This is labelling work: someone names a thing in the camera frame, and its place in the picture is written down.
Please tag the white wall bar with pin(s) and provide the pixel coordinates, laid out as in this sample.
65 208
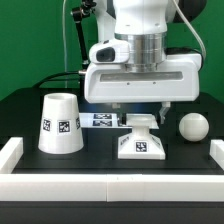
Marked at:
10 154
217 152
111 188

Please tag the white front wall bar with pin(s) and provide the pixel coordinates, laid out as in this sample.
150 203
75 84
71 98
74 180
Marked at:
111 188

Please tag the white lamp base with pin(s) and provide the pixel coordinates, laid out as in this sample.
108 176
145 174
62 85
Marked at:
140 143

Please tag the white left wall bar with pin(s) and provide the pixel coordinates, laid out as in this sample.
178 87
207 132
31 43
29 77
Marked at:
10 154

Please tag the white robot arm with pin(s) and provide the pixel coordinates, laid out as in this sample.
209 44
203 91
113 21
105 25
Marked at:
134 66

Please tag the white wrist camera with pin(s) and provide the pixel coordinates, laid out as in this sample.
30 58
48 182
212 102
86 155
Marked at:
110 51

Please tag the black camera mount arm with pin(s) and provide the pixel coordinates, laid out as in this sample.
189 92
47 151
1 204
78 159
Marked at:
78 14

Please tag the white marker sheet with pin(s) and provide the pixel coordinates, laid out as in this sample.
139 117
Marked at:
113 120

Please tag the white right wall bar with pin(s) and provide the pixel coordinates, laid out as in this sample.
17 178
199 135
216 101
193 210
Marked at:
217 152

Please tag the white lamp shade cone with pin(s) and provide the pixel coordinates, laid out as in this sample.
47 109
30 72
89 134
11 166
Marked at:
60 129

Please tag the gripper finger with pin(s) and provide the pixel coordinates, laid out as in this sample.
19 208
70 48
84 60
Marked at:
121 115
163 111

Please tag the white lamp bulb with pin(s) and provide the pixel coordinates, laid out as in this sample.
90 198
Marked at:
194 127

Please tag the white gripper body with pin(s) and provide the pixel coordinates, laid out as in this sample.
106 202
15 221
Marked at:
175 79

